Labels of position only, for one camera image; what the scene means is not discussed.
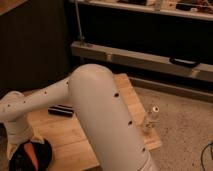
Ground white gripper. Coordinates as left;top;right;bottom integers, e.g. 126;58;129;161
7;128;44;155

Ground orange pepper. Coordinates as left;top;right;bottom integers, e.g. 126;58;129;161
24;142;39;170

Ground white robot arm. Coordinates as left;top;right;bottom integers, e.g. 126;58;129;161
0;64;157;171

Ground black ceramic bowl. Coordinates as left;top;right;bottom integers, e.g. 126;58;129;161
9;140;52;171

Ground black rectangular block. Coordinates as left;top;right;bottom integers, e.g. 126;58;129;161
48;105;74;117

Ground vertical metal pole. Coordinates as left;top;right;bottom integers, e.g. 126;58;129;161
74;0;92;47

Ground wooden shelf with clutter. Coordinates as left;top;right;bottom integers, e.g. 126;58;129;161
69;0;213;21

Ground black case handle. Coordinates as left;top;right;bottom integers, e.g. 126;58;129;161
169;58;200;68

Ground black cable on floor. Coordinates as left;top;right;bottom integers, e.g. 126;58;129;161
200;141;213;171

